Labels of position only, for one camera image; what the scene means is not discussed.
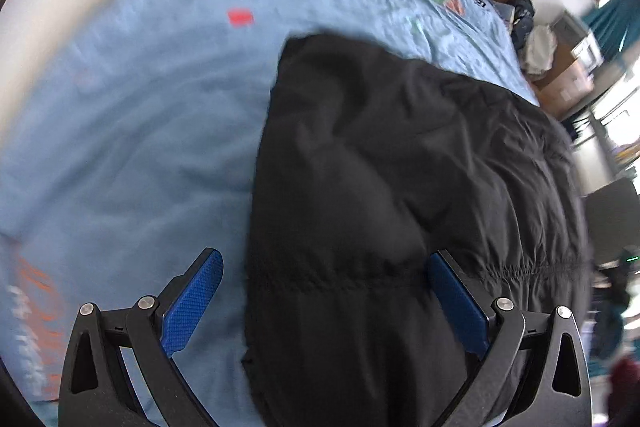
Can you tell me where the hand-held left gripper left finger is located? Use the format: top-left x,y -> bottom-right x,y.
58,247 -> 225,427

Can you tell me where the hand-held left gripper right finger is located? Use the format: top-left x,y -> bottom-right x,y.
426,249 -> 592,427

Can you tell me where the black padded jacket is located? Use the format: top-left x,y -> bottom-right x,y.
241,33 -> 597,427

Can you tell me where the black office chair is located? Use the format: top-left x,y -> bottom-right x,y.
584,178 -> 640,260

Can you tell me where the light blue printed bed sheet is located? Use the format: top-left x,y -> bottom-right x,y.
0,0 -> 541,427

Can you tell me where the wooden nightstand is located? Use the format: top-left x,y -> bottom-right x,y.
531,42 -> 597,108

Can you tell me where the grey box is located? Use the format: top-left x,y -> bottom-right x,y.
554,13 -> 602,68

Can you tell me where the white crumpled cloth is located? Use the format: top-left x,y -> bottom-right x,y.
521,25 -> 557,76

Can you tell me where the teal curtain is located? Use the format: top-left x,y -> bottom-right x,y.
584,0 -> 638,58

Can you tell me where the dark blue bag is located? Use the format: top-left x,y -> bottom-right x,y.
509,0 -> 537,48

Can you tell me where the window with dark frame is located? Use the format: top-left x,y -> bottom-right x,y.
575,57 -> 640,188

